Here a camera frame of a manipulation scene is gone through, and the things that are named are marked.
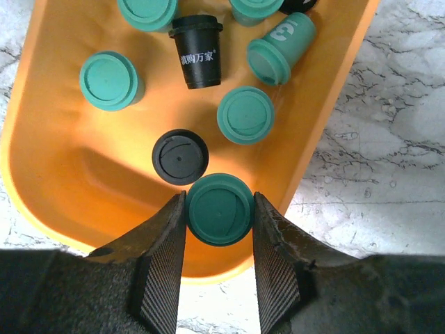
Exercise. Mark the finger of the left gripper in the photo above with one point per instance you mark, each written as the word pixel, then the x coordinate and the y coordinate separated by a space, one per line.
pixel 130 285
pixel 305 286

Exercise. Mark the orange storage basket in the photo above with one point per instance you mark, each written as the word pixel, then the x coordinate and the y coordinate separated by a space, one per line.
pixel 85 177

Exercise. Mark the black coffee capsule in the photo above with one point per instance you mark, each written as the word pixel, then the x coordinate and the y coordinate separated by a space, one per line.
pixel 296 6
pixel 180 157
pixel 197 39

